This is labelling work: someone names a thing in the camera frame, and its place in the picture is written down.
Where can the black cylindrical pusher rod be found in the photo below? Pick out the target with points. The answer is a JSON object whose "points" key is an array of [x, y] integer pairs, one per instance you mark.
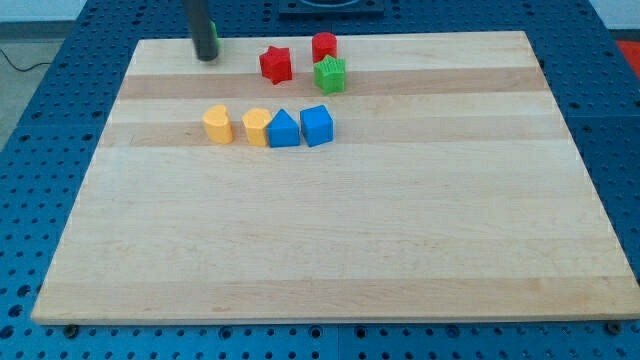
{"points": [[198, 19]]}

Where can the green circle block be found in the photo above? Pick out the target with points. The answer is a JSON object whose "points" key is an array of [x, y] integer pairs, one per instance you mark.
{"points": [[214, 36]]}

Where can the wooden board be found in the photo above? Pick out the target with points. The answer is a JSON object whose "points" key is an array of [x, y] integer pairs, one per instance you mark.
{"points": [[453, 191]]}

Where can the red star block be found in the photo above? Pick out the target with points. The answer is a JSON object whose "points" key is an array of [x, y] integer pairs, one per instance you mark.
{"points": [[276, 65]]}

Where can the yellow heart block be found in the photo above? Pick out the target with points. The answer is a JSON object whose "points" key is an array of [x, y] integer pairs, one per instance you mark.
{"points": [[217, 125]]}

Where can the yellow pentagon block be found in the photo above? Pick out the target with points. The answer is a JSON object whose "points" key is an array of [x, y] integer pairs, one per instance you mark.
{"points": [[255, 122]]}

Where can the red cylinder block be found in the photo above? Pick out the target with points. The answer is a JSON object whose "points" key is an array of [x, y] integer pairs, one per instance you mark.
{"points": [[324, 44]]}

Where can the green star block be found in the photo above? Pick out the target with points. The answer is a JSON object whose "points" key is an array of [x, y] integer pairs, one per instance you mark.
{"points": [[330, 74]]}

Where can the blue triangle block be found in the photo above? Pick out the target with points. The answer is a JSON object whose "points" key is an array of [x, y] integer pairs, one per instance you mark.
{"points": [[283, 130]]}

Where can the blue cube block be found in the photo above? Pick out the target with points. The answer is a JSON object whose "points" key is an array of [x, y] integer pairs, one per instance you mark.
{"points": [[317, 125]]}

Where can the red object at right edge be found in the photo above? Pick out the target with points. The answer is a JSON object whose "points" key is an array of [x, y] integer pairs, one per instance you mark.
{"points": [[631, 51]]}

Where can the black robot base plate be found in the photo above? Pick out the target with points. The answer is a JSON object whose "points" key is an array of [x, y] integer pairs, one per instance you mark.
{"points": [[289, 8]]}

